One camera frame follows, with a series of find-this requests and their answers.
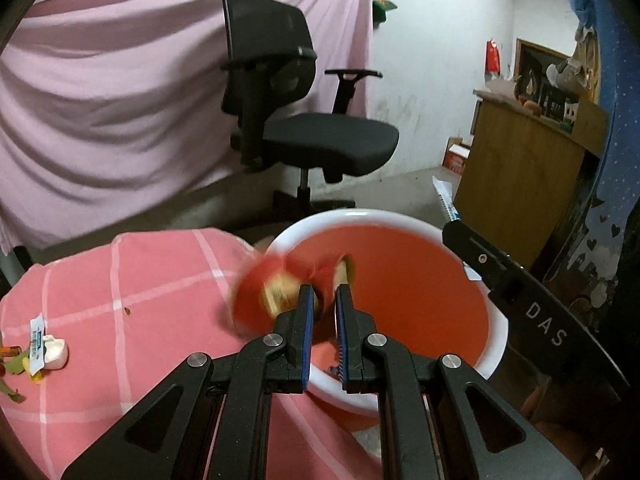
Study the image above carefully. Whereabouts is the white plastic case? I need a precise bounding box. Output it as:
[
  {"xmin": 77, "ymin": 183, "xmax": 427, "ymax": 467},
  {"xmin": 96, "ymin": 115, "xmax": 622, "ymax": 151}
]
[{"xmin": 43, "ymin": 335, "xmax": 68, "ymax": 370}]

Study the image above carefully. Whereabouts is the orange white-rimmed trash bin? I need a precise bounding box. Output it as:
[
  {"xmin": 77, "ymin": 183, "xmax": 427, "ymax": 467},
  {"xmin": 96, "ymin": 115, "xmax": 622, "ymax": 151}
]
[{"xmin": 264, "ymin": 208, "xmax": 510, "ymax": 418}]

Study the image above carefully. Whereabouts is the red hanging decoration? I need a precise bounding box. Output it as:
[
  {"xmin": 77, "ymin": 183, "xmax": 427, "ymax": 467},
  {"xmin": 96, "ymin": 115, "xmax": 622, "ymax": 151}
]
[{"xmin": 485, "ymin": 39, "xmax": 501, "ymax": 76}]

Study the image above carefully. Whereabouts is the green hanging cap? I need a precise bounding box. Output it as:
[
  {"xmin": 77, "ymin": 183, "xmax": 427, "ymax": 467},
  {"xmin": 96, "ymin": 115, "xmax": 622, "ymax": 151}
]
[{"xmin": 372, "ymin": 0, "xmax": 397, "ymax": 27}]

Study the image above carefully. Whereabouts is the green leaf scrap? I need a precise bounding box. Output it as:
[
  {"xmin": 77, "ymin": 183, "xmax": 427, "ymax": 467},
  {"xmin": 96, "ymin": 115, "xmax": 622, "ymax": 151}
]
[{"xmin": 0, "ymin": 348, "xmax": 28, "ymax": 404}]

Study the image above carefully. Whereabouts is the red cardboard box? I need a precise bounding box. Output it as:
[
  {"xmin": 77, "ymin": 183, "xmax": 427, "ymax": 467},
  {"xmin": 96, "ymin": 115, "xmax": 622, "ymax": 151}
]
[{"xmin": 442, "ymin": 136, "xmax": 471, "ymax": 176}]

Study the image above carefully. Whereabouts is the red paper cup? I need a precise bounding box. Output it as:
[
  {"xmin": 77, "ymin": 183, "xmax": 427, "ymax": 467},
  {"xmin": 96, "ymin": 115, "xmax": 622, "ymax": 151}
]
[{"xmin": 231, "ymin": 252, "xmax": 355, "ymax": 335}]

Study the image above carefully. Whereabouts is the black mesh office chair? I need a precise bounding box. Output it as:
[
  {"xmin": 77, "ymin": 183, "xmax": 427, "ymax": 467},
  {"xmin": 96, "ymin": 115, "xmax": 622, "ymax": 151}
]
[{"xmin": 221, "ymin": 0, "xmax": 399, "ymax": 219}]

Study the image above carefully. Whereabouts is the pink checked tablecloth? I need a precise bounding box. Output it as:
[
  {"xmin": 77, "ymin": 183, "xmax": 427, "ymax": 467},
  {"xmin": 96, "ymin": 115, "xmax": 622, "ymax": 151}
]
[{"xmin": 1, "ymin": 229, "xmax": 256, "ymax": 479}]

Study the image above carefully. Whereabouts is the blue white strip wrapper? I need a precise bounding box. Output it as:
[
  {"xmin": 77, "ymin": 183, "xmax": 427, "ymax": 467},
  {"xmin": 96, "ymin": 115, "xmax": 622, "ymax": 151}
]
[{"xmin": 28, "ymin": 314, "xmax": 46, "ymax": 376}]

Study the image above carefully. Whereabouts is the wooden cabinet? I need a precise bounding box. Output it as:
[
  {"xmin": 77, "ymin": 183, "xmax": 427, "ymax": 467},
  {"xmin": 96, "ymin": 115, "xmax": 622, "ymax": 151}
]
[{"xmin": 454, "ymin": 90, "xmax": 608, "ymax": 268}]

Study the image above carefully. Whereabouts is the framed dark picture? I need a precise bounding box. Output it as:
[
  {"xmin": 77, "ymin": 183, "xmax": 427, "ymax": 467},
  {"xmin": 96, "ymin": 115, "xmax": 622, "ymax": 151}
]
[{"xmin": 513, "ymin": 39, "xmax": 578, "ymax": 122}]

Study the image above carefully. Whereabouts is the pink hanging sheet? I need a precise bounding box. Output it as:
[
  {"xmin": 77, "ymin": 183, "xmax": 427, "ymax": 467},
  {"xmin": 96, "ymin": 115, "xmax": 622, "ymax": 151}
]
[{"xmin": 1, "ymin": 0, "xmax": 372, "ymax": 252}]

